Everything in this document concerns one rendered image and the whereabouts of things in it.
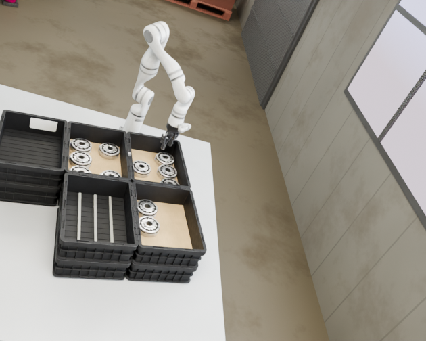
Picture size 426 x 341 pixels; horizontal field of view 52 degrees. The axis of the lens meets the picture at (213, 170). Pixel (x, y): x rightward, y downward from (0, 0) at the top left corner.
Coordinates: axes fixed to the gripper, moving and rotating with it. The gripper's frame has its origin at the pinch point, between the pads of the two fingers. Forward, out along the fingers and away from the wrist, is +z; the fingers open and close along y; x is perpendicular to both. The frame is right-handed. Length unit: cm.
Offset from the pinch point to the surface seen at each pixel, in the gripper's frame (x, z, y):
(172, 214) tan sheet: 28.9, 13.6, 24.0
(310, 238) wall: 83, 84, -129
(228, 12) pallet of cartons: -253, 77, -520
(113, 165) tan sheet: -12.3, 13.5, 22.7
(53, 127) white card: -46, 8, 34
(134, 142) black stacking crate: -17.0, 8.8, 3.3
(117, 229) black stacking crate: 20, 14, 53
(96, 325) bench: 43, 27, 84
